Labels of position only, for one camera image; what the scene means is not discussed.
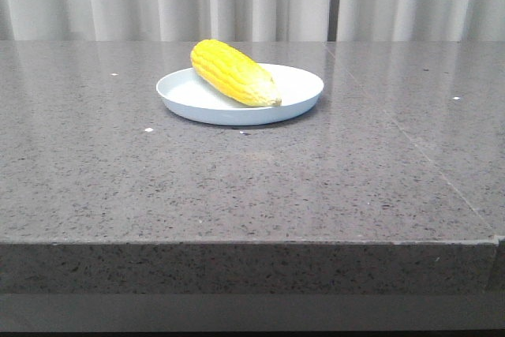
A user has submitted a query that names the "light blue round plate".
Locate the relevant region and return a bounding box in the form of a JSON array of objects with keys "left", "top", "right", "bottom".
[{"left": 156, "top": 63, "right": 324, "bottom": 126}]

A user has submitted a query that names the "yellow corn cob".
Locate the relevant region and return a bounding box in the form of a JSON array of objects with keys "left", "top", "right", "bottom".
[{"left": 190, "top": 39, "right": 282, "bottom": 107}]

